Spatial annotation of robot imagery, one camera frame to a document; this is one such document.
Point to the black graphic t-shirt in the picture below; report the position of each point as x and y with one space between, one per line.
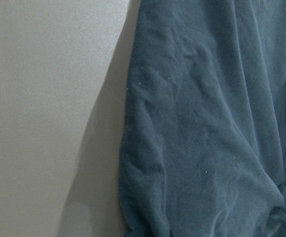
204 147

